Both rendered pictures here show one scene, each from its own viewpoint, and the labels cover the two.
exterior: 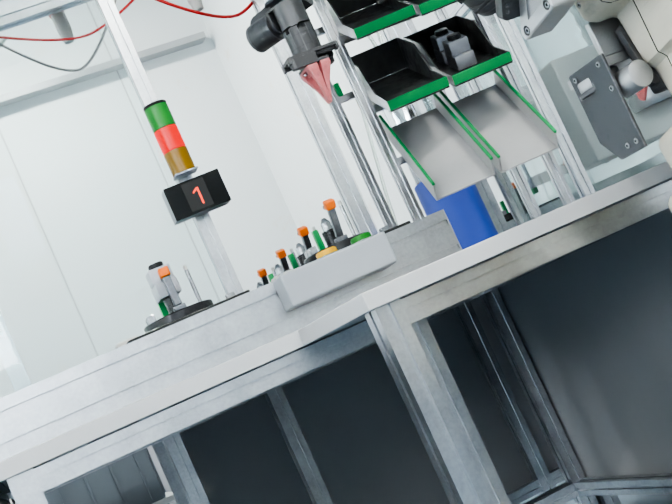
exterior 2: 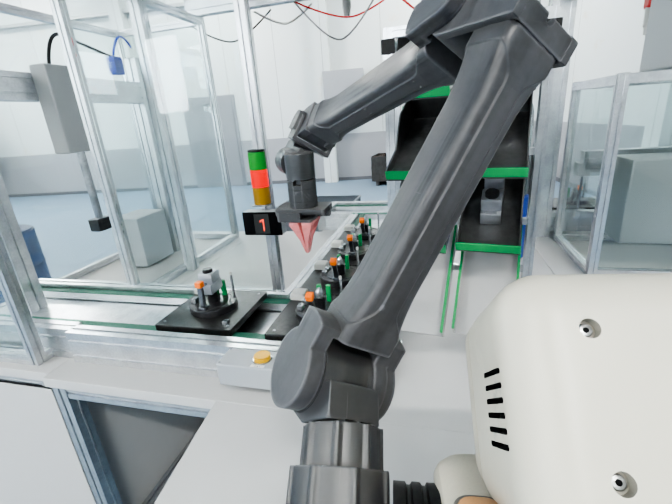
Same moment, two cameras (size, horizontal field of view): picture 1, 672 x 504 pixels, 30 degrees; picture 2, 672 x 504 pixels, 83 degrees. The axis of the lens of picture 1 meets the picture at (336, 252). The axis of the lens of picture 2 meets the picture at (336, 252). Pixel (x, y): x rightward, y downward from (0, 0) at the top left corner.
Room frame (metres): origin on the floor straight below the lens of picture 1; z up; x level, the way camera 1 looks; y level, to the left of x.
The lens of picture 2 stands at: (1.69, -0.56, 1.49)
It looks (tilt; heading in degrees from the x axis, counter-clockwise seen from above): 19 degrees down; 32
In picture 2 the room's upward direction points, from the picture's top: 4 degrees counter-clockwise
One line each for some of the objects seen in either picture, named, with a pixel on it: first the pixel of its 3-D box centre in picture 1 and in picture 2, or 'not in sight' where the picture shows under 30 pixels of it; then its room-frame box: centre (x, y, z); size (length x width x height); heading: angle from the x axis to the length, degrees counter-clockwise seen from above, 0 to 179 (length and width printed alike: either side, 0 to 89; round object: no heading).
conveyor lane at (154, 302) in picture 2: not in sight; (233, 320); (2.40, 0.29, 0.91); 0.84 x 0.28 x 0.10; 107
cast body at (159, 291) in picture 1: (161, 281); (210, 278); (2.38, 0.33, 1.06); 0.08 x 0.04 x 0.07; 18
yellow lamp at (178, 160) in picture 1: (179, 162); (261, 195); (2.52, 0.21, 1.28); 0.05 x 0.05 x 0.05
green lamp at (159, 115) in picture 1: (160, 118); (257, 160); (2.52, 0.21, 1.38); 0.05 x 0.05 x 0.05
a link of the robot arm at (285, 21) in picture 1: (289, 17); (299, 165); (2.30, -0.10, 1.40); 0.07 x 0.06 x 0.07; 52
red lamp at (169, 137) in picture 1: (170, 140); (259, 178); (2.52, 0.21, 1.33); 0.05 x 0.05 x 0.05
